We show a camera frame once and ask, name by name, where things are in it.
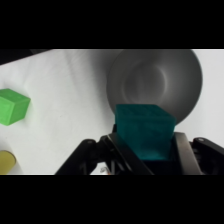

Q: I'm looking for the grey metal bowl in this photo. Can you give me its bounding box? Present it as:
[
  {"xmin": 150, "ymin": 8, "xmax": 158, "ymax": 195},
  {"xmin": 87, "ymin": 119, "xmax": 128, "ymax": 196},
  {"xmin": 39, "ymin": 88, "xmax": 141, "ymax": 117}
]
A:
[{"xmin": 105, "ymin": 49, "xmax": 204, "ymax": 127}]

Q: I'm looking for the yellow cup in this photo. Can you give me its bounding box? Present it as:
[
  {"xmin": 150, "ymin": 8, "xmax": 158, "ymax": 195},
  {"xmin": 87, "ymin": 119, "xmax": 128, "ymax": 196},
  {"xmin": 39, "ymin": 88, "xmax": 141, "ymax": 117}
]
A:
[{"xmin": 0, "ymin": 150, "xmax": 17, "ymax": 176}]

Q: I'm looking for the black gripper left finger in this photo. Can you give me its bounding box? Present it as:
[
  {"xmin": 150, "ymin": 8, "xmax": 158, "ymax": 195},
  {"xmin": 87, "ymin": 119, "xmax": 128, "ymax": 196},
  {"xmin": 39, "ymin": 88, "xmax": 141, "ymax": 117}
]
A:
[{"xmin": 54, "ymin": 132, "xmax": 155, "ymax": 176}]

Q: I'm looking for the black cloth-covered robot stand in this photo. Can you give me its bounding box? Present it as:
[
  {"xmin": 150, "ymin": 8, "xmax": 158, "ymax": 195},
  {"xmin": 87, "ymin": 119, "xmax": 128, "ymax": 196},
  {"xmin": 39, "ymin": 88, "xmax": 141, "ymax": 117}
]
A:
[{"xmin": 0, "ymin": 49, "xmax": 52, "ymax": 66}]

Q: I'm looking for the blue teal cube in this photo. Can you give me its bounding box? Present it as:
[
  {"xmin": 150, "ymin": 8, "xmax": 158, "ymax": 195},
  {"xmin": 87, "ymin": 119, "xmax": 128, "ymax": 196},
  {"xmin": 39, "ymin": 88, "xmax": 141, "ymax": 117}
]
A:
[{"xmin": 114, "ymin": 103, "xmax": 177, "ymax": 162}]

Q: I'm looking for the green cube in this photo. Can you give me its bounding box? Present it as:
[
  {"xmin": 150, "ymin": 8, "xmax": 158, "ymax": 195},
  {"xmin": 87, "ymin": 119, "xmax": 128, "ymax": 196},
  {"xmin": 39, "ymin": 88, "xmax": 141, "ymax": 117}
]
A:
[{"xmin": 0, "ymin": 88, "xmax": 32, "ymax": 127}]

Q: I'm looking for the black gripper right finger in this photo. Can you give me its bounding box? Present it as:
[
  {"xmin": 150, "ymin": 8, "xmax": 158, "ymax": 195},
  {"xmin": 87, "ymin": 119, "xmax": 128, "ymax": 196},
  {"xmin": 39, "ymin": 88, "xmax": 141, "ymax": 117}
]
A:
[{"xmin": 173, "ymin": 131, "xmax": 224, "ymax": 176}]

